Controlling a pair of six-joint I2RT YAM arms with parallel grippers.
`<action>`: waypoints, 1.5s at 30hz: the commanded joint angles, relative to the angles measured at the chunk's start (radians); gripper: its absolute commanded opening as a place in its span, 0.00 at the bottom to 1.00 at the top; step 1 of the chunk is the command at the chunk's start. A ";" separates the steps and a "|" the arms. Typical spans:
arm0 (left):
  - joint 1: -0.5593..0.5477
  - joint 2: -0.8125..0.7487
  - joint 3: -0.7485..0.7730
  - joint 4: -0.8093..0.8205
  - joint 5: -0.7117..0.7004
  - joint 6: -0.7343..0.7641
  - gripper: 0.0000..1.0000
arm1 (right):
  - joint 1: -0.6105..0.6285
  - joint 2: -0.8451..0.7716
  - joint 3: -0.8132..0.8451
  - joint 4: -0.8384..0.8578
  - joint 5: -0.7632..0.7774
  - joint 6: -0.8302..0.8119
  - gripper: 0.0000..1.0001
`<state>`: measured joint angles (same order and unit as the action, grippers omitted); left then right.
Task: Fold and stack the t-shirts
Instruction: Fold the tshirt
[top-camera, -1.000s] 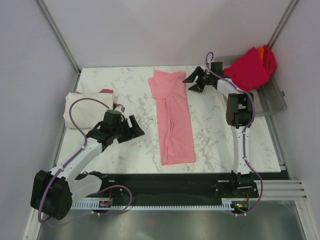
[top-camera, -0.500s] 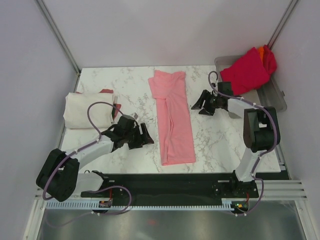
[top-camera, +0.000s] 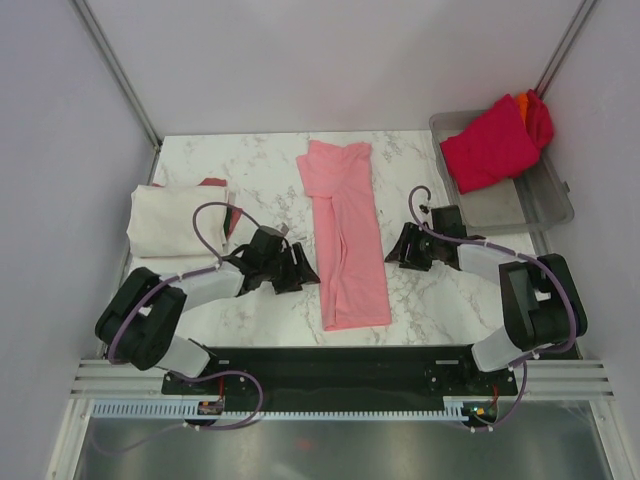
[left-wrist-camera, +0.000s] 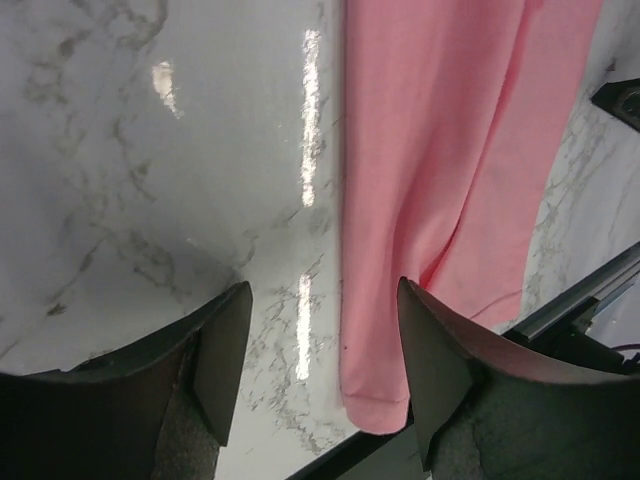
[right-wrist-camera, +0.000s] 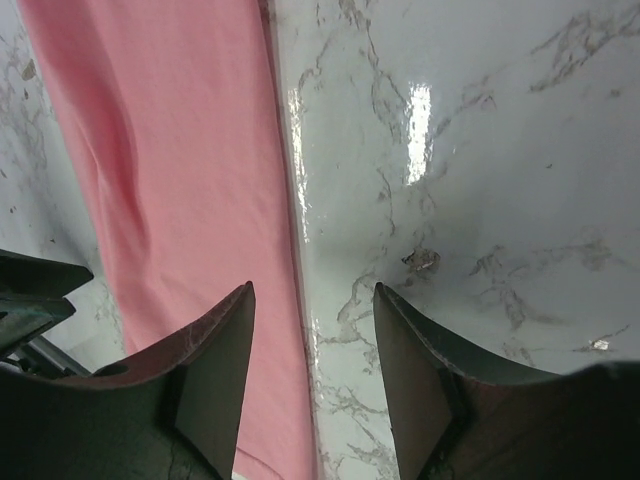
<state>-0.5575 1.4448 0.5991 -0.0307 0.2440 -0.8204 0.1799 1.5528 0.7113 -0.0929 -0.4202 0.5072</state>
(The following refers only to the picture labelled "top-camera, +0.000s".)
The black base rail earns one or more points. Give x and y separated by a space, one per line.
342 376

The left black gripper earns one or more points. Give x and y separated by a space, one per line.
299 274

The aluminium corner profile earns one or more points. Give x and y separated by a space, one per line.
571 35
98 37

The pink t shirt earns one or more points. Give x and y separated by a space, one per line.
349 254

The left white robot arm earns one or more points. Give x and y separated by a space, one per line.
140 322

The right aluminium corner profile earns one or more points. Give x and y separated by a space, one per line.
571 35

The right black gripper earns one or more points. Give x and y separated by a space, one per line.
410 233

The folded green t shirt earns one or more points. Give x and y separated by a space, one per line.
228 222

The left aluminium corner profile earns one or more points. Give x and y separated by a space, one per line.
98 37

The white slotted cable duct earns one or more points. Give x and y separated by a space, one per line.
446 409

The grey plastic tray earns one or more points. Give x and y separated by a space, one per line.
535 201

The crimson t shirt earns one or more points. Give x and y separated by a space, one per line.
493 147

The orange t shirt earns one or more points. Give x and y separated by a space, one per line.
522 101

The folded dark red t shirt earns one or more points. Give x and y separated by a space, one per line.
187 198

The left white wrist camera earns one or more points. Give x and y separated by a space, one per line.
283 229

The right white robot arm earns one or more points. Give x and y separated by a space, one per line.
541 307

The folded cream t shirt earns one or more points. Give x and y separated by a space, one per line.
153 234

